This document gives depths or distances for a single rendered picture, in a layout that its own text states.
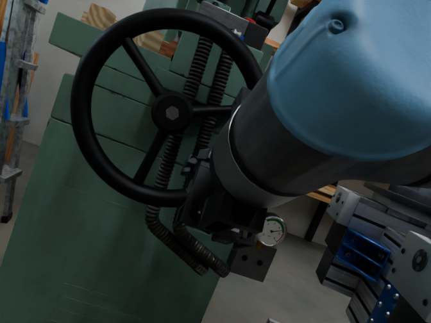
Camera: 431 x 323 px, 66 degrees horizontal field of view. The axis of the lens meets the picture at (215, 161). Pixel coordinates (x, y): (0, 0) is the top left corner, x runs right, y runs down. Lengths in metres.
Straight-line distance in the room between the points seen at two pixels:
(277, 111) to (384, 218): 0.88
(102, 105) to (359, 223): 0.72
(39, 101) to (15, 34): 1.86
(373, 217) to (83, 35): 0.83
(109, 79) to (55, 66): 2.68
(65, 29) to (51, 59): 2.66
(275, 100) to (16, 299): 0.77
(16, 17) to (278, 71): 1.47
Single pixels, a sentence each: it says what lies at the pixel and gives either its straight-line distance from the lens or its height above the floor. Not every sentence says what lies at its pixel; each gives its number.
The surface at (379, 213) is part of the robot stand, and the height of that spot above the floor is 0.75.
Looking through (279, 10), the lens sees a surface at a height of 1.18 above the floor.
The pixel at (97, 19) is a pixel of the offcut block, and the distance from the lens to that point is 0.73.
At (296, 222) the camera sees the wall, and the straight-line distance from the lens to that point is 3.62.
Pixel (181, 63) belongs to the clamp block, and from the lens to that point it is 0.58.
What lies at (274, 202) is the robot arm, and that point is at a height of 0.79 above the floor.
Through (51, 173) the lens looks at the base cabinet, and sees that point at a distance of 0.73.
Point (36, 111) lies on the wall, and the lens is 3.41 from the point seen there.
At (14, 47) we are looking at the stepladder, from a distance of 1.59.
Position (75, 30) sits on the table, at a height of 0.88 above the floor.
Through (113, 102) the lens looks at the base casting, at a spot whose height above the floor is 0.78.
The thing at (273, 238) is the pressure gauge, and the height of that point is 0.65.
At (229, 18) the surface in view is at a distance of 0.61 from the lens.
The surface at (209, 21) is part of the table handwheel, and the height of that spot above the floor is 0.95.
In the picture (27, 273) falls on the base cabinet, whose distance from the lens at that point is 0.82.
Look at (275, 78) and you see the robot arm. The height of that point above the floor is 0.85.
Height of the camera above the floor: 0.83
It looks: 7 degrees down
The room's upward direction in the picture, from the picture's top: 22 degrees clockwise
